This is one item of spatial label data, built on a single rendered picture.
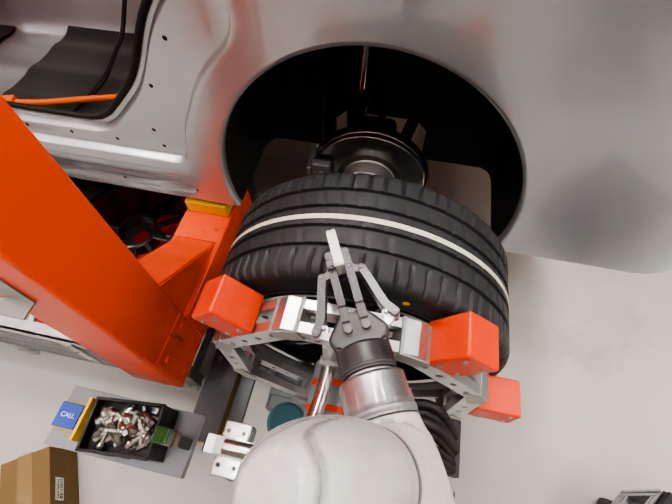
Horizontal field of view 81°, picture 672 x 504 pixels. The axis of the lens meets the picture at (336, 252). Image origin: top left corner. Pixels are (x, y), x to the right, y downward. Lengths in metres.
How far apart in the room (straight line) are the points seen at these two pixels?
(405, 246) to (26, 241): 0.57
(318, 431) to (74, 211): 0.58
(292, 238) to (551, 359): 1.55
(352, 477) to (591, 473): 1.71
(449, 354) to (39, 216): 0.64
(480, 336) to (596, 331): 1.57
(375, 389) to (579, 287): 1.86
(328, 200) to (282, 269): 0.15
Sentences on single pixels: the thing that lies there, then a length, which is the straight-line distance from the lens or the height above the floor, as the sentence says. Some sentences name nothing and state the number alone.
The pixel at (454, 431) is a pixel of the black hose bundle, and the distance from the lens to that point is 0.76.
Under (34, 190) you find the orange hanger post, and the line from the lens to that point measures 0.72.
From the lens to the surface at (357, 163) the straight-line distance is 1.14.
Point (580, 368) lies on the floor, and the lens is 2.08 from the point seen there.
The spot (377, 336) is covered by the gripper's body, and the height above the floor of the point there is 1.22.
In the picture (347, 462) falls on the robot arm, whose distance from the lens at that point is 0.31.
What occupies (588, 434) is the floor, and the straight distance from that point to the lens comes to 2.01.
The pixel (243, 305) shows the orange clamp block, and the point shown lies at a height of 1.09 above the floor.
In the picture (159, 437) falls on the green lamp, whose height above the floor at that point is 0.66.
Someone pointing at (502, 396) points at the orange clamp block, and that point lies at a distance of 0.92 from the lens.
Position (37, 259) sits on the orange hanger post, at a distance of 0.74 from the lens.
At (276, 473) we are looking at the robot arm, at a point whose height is 1.42.
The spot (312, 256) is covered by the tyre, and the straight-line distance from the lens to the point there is 0.66.
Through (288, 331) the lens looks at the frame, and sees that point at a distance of 0.66.
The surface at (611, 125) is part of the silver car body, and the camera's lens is 0.95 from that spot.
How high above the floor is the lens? 1.73
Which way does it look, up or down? 58 degrees down
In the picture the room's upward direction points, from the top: straight up
